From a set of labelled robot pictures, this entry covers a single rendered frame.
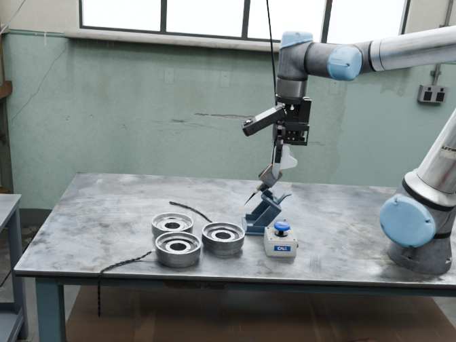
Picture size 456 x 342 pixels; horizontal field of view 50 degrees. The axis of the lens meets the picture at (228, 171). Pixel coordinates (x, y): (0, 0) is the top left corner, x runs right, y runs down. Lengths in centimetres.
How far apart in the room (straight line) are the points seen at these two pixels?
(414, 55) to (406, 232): 39
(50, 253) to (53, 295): 9
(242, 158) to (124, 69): 82
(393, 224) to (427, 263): 20
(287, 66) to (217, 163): 171
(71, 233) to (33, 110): 167
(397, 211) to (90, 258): 68
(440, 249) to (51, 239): 93
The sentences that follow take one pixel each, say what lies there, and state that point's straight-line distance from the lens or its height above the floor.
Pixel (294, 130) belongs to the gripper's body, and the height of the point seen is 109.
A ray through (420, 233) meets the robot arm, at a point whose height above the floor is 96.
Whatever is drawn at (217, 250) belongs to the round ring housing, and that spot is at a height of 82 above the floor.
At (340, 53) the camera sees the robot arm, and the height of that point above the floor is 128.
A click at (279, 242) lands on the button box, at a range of 118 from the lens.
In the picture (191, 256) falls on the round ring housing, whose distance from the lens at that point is 111.
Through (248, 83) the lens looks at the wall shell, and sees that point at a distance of 272.
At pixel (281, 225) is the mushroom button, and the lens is 119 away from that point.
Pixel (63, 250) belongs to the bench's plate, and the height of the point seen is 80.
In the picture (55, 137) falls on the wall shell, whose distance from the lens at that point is 290.
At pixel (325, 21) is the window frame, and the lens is 280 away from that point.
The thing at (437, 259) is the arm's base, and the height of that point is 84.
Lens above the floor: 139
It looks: 20 degrees down
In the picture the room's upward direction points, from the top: 5 degrees clockwise
